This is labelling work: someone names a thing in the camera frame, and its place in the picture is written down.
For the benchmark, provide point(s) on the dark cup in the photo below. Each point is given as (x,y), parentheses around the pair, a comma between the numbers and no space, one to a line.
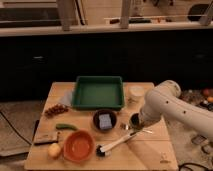
(134,122)

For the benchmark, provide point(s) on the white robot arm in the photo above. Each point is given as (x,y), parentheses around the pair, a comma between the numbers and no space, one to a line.
(163,99)

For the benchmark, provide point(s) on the green plastic tray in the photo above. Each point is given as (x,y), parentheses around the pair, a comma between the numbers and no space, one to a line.
(98,92)

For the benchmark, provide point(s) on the white cup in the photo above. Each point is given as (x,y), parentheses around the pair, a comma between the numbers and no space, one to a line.
(136,93)

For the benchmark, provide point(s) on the dark bowl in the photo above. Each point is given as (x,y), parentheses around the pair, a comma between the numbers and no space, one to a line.
(96,115)

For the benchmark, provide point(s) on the blue grey sponge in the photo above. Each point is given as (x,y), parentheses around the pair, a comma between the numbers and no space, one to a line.
(105,122)

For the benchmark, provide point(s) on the clear plastic bag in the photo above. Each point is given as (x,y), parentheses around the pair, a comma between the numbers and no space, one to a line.
(66,99)

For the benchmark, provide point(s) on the brown grape bunch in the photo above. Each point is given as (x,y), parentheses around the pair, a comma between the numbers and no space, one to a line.
(55,110)

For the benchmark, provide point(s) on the green chili pepper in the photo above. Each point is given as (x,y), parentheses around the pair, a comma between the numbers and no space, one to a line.
(66,126)

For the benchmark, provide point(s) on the orange bowl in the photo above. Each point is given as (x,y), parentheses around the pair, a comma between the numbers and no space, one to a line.
(78,146)

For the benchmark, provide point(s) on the white handled dish brush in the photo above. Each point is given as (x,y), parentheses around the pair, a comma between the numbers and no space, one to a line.
(102,150)

